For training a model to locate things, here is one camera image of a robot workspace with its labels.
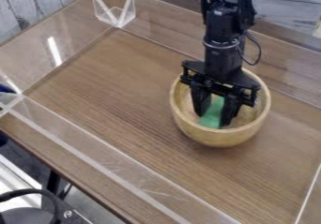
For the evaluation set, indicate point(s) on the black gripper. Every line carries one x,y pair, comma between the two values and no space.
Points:
218,75

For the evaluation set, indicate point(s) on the green rectangular block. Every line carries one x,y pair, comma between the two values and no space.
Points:
210,119

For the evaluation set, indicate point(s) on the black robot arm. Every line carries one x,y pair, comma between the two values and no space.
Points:
227,19

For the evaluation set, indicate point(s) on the brown wooden bowl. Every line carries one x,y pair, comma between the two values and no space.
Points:
243,127

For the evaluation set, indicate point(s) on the black table leg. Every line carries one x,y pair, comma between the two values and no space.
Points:
53,182

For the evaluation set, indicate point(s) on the clear acrylic tray wall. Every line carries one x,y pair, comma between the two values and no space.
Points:
89,111

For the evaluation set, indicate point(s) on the clear acrylic corner bracket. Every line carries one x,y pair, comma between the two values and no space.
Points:
115,16

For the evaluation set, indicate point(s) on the black metal base plate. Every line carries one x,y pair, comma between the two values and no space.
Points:
67,215

